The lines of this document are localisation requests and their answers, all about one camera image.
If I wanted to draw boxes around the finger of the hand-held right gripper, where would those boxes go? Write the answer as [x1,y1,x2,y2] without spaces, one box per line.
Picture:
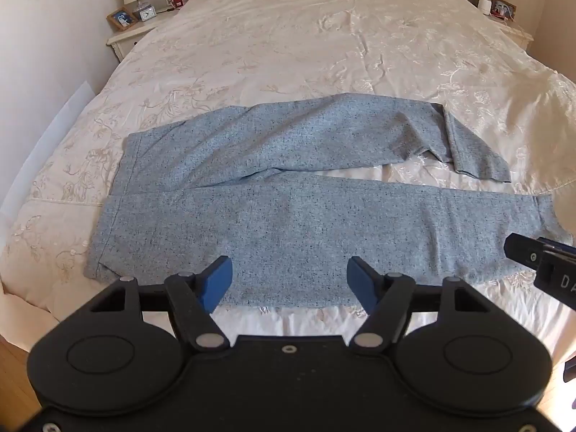
[503,233,548,273]

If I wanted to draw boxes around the dark photo frame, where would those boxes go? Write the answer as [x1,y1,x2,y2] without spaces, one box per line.
[490,0,518,18]

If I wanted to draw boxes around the cream embroidered bed cover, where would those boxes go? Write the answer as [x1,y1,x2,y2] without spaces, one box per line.
[0,0,576,357]

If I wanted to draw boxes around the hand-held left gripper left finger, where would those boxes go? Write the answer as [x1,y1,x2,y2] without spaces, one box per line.
[60,256,234,353]

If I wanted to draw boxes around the grey speckled pants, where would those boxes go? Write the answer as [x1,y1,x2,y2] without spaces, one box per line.
[83,93,568,309]

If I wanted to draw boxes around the wooden photo frame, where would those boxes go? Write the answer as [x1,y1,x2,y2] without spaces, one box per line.
[107,6,140,32]

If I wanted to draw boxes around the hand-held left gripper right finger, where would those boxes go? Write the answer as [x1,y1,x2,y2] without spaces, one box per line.
[346,256,519,354]

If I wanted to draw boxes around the cream nightstand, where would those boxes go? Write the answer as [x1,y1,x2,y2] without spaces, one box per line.
[106,8,181,62]
[483,9,535,51]

